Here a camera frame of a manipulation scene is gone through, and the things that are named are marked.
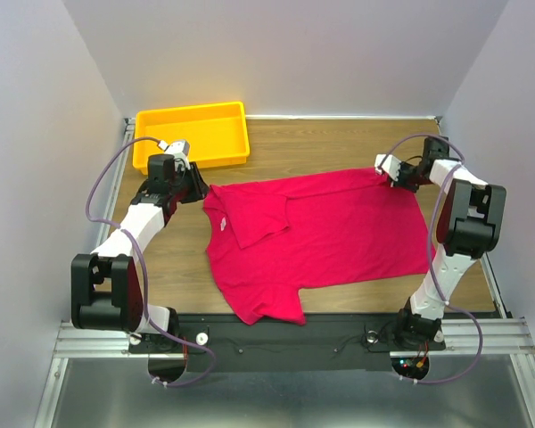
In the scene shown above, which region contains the yellow plastic tray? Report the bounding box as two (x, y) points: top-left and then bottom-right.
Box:
(135, 101), (250, 169)

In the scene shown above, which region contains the red t shirt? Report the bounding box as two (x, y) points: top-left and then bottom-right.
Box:
(203, 169), (428, 325)

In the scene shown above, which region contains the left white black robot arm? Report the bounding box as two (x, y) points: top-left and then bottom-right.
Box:
(70, 152), (209, 351)

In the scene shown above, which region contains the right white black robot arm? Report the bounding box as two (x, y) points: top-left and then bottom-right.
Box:
(374, 134), (506, 348)

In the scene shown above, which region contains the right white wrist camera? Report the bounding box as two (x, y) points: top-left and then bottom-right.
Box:
(374, 154), (401, 182)

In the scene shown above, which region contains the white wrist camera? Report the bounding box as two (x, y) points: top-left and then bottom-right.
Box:
(374, 154), (401, 182)
(157, 139), (191, 169)

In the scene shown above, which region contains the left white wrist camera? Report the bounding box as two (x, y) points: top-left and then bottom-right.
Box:
(157, 139), (191, 169)

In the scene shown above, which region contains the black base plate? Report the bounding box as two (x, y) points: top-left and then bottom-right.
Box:
(128, 313), (445, 381)

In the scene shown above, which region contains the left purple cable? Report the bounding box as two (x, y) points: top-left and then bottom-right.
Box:
(85, 136), (218, 388)

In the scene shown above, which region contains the aluminium frame rail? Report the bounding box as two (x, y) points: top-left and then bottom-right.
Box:
(33, 116), (135, 428)

